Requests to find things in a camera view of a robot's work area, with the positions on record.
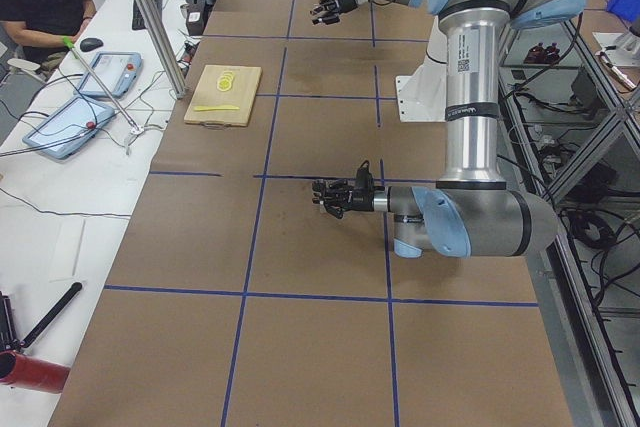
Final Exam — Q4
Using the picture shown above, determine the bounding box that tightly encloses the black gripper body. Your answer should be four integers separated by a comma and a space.
335, 0, 359, 15
347, 187, 375, 212

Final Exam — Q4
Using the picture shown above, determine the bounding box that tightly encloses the bamboo cutting board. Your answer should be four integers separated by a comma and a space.
184, 65, 262, 127

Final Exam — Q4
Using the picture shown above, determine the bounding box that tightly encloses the yellow plastic knife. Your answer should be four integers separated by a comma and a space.
193, 104, 240, 112

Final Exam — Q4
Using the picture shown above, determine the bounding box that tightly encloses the black keyboard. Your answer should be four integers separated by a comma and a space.
131, 0, 165, 31

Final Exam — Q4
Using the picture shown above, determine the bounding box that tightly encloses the black computer mouse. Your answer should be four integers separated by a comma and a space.
79, 37, 104, 53

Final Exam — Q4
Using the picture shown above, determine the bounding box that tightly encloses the teach pendant far side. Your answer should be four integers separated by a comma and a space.
23, 96, 115, 160

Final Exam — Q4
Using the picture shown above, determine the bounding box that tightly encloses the white foam block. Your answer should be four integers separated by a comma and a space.
49, 218, 85, 282

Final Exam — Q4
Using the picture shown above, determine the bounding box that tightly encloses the grey office chair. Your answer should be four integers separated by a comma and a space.
1, 28, 45, 94

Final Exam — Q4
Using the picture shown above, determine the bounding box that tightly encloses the red cylinder bottle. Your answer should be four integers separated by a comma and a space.
1, 351, 70, 394

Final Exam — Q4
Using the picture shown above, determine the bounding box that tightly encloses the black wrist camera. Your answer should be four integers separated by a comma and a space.
355, 160, 375, 192

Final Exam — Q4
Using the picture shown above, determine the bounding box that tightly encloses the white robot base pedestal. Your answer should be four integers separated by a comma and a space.
395, 18, 447, 122

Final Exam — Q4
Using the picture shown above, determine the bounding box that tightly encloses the reacher grabber stick green handle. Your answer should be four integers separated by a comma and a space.
62, 36, 144, 136

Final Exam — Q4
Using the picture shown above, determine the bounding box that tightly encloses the aluminium frame post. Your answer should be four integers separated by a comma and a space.
135, 0, 186, 99

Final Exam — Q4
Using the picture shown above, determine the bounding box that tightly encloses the teach pendant near post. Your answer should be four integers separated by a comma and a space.
78, 52, 142, 99

